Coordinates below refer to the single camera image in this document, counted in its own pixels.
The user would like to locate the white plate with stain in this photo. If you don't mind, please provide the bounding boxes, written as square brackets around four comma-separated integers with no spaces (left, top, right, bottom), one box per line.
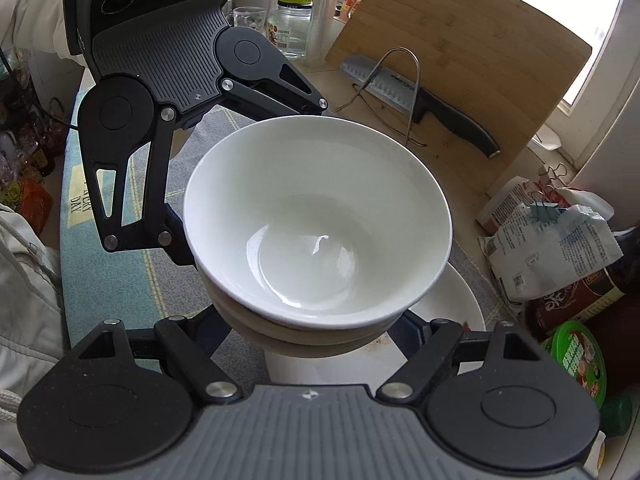
[265,260,490,390]

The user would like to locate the white bowl front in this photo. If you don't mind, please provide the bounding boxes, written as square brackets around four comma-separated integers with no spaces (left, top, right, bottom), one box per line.
[213,304,400,359]

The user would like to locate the white bowl pink flowers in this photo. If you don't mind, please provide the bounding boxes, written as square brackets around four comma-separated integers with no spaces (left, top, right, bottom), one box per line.
[195,263,400,346]

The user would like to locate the grey green checked mat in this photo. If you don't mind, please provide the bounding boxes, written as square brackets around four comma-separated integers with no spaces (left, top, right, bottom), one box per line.
[61,106,508,389]

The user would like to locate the glass mug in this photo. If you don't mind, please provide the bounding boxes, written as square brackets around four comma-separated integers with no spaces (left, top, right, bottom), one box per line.
[232,6,267,34]

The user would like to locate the glass jar green lid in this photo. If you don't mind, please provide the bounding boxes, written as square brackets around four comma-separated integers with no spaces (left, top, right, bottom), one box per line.
[267,0,314,60]

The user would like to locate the green lid sauce jar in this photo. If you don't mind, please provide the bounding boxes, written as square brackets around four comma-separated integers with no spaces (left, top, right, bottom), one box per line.
[541,321,606,408]

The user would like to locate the white blue plastic bag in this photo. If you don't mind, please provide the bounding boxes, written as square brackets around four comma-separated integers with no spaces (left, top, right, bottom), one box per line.
[482,203,623,304]

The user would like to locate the dark soy sauce bottle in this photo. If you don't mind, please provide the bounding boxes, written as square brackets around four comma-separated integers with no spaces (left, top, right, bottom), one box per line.
[525,224,639,341]

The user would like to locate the red white food bag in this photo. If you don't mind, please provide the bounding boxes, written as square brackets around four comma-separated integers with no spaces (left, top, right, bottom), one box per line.
[476,176,570,235]

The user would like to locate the green lid small jar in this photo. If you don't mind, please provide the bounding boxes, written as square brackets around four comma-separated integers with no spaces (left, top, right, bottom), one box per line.
[600,394,632,438]

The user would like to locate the bamboo cutting board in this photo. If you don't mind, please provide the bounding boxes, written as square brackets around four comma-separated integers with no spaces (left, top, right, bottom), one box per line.
[326,0,591,194]

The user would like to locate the metal wire rack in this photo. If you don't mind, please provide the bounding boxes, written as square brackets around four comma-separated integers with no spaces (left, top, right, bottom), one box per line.
[334,47,421,148]

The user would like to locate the black handled kitchen knife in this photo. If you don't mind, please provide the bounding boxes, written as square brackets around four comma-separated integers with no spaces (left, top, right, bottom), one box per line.
[339,54,502,161]

